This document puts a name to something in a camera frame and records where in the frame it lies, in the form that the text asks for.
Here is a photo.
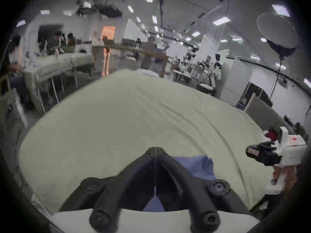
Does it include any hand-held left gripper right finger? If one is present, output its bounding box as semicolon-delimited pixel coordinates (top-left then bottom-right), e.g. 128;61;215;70
155;148;251;232

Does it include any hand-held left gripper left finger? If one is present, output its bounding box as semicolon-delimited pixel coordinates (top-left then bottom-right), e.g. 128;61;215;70
58;148;156;232

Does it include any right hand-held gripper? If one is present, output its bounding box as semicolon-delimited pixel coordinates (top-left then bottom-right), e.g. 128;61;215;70
246;126;307;195

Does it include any dark blue shirt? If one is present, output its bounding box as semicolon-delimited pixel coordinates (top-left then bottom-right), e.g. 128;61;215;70
143;155;217;212

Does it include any person's right hand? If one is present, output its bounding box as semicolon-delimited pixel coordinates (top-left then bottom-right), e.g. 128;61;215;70
272;165;299;198

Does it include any grey padded headboard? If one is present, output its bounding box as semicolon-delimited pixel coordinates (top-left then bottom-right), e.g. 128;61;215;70
245;93;296;136

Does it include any black equipment case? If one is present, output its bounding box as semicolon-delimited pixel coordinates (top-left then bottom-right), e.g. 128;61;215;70
239;82;273;109

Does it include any bed with pale green sheet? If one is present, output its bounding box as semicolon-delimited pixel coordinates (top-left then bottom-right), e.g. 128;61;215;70
19;69;275;215

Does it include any round softbox lamp on stand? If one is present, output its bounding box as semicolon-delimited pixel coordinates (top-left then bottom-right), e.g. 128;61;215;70
257;12;300;102

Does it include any table under pale sheet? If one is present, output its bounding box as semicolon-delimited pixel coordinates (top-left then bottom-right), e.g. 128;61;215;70
24;52;96;115

